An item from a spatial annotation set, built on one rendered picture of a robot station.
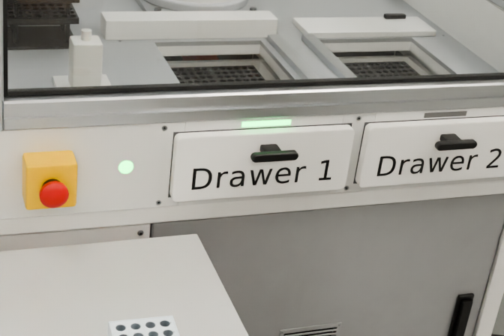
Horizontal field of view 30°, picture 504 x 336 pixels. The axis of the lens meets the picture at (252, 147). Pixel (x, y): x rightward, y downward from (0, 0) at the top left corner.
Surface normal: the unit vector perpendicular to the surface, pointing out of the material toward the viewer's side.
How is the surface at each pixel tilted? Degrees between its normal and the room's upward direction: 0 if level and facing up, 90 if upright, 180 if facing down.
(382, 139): 90
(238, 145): 90
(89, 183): 90
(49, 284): 0
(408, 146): 90
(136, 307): 0
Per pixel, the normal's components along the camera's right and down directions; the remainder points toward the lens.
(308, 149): 0.33, 0.47
